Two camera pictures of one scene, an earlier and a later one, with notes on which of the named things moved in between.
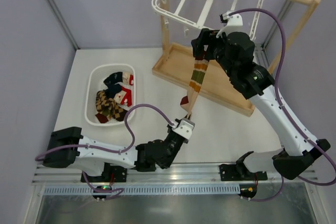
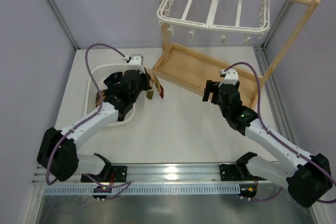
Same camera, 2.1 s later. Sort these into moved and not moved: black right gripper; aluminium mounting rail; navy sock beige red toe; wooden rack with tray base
Moved: black right gripper
Not moved: aluminium mounting rail; wooden rack with tray base; navy sock beige red toe
